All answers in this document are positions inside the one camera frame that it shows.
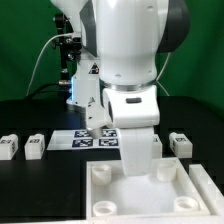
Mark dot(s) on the black camera stand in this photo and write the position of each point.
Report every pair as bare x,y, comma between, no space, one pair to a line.
69,48

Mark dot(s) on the white L-shaped obstacle wall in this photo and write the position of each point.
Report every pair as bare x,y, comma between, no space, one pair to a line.
208,190

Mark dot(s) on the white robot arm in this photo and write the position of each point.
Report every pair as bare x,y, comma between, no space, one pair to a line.
115,82

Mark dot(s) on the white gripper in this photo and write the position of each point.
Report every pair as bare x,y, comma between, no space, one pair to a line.
134,109

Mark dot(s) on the white marker sheet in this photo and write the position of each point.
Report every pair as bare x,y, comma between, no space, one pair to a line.
81,140

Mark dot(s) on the white square tabletop tray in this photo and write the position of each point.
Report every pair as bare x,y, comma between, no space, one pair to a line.
167,191

